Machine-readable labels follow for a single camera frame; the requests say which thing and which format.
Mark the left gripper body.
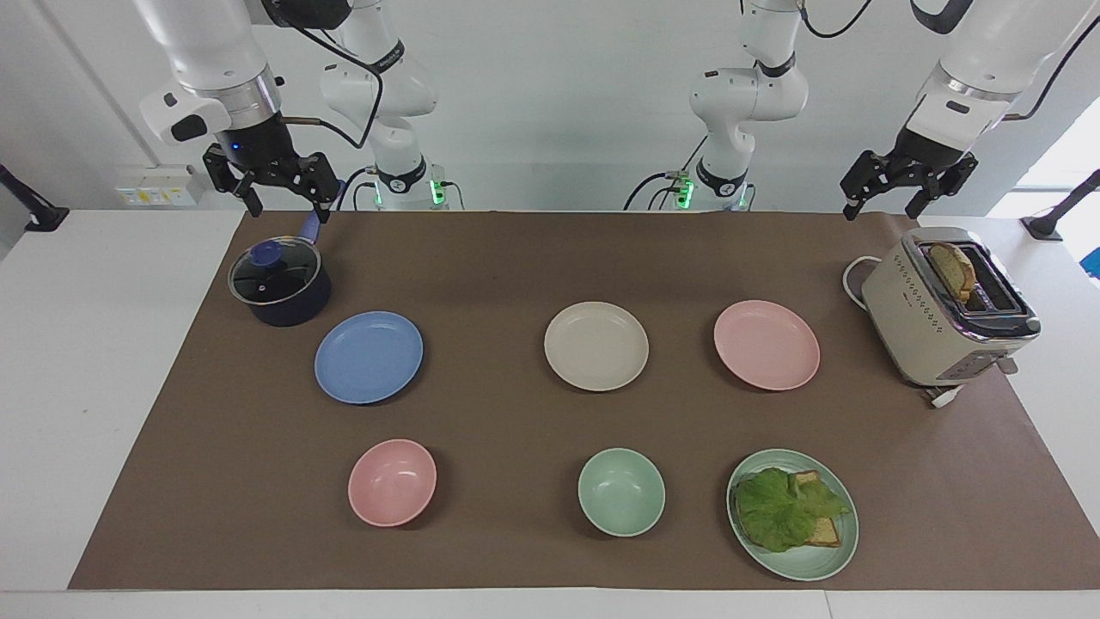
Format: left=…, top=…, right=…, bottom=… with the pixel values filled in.
left=889, top=127, right=967, bottom=178

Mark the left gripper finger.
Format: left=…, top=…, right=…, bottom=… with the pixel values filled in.
left=904, top=154, right=980, bottom=221
left=840, top=150, right=900, bottom=222

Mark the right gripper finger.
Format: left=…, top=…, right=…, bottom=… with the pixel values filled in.
left=203, top=144, right=264, bottom=218
left=275, top=152, right=341, bottom=224

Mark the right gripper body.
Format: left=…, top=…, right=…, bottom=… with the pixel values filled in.
left=214, top=113, right=303, bottom=187

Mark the bread slice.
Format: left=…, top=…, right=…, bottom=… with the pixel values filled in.
left=929, top=242, right=978, bottom=303

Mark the glass lid with blue knob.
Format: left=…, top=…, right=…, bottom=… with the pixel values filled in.
left=229, top=236, right=323, bottom=307

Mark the black stand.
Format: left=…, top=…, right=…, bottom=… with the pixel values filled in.
left=0, top=162, right=70, bottom=233
left=1020, top=168, right=1100, bottom=242

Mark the dark blue saucepan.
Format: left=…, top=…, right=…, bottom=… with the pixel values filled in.
left=228, top=179, right=346, bottom=328

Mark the beige toaster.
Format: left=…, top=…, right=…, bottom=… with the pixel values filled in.
left=861, top=226, right=1043, bottom=389

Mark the blue plate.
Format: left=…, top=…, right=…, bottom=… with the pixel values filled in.
left=314, top=310, right=425, bottom=406

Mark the pink plate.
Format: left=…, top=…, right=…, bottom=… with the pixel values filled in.
left=713, top=299, right=822, bottom=392

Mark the pink bowl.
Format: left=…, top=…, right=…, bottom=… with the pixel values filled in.
left=347, top=438, right=438, bottom=528

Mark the beige plate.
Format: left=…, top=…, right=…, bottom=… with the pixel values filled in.
left=543, top=301, right=651, bottom=393

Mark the green lettuce leaf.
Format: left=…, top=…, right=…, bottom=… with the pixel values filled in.
left=733, top=467, right=853, bottom=554

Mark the toast slice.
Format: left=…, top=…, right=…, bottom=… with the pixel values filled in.
left=791, top=469, right=844, bottom=549

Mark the green plate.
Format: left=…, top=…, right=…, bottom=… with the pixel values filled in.
left=726, top=448, right=860, bottom=582

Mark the green bowl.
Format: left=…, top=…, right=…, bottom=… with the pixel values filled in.
left=577, top=447, right=667, bottom=538

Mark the black cable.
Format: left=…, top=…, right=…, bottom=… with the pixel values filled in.
left=797, top=0, right=875, bottom=40
left=622, top=133, right=711, bottom=212
left=337, top=166, right=381, bottom=212
left=279, top=21, right=385, bottom=152
left=997, top=26, right=1100, bottom=123

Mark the white wall socket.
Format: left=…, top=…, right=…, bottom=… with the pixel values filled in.
left=115, top=175, right=197, bottom=208

